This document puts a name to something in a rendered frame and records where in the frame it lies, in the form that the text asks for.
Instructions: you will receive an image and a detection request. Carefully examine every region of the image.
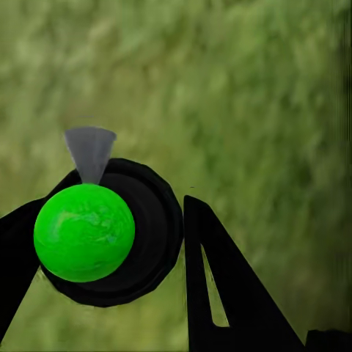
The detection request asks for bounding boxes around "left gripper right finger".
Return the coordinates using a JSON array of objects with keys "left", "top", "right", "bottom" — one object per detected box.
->
[{"left": 183, "top": 196, "right": 307, "bottom": 352}]

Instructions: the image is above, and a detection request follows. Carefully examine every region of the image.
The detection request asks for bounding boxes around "pesticide atomizer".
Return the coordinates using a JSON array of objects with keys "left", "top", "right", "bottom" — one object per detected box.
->
[{"left": 33, "top": 127, "right": 185, "bottom": 308}]

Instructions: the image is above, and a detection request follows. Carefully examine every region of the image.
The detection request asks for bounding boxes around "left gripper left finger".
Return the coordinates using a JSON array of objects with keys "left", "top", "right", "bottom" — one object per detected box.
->
[{"left": 0, "top": 197, "right": 46, "bottom": 342}]

